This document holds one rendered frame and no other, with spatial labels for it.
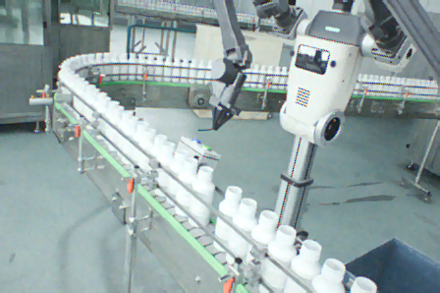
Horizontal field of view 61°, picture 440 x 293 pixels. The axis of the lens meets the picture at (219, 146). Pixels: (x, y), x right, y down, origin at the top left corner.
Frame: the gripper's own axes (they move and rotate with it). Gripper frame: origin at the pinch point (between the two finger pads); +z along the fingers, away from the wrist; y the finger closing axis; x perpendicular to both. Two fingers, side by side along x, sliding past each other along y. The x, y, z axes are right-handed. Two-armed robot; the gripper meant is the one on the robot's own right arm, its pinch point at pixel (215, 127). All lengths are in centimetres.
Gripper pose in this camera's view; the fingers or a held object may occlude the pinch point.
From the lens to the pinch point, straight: 124.6
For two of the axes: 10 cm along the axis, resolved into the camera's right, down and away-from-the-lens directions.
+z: -4.1, 9.0, 1.3
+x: 6.9, 2.1, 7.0
